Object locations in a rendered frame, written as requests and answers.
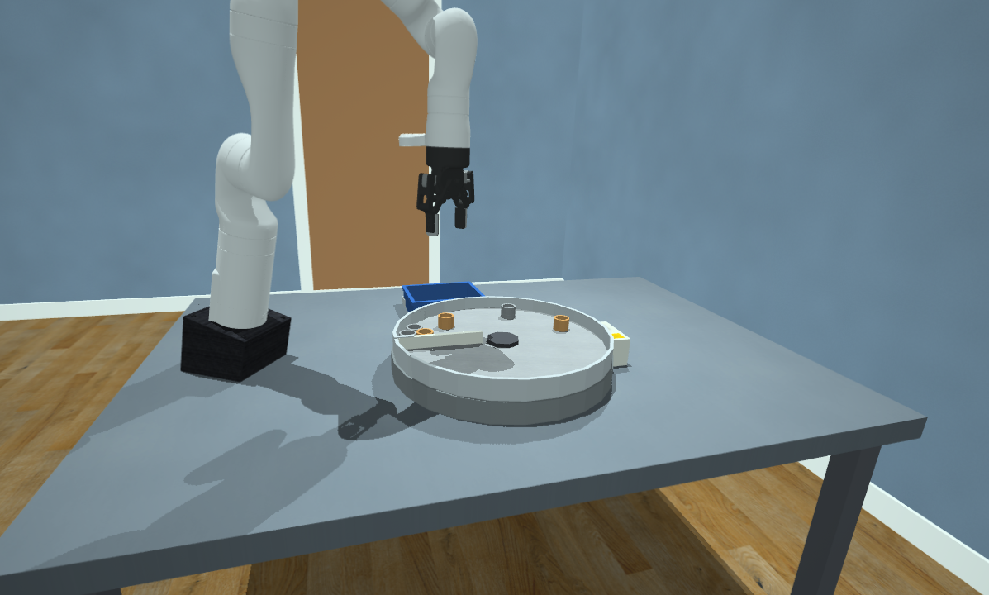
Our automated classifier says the blue open crate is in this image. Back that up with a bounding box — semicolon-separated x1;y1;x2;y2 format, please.
402;282;485;312

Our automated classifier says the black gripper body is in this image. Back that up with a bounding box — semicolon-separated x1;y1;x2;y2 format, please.
426;146;470;200

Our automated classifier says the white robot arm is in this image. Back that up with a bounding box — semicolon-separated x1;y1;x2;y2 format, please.
209;0;478;329

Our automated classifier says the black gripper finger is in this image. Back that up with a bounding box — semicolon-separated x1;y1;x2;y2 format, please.
416;173;455;236
451;170;474;229

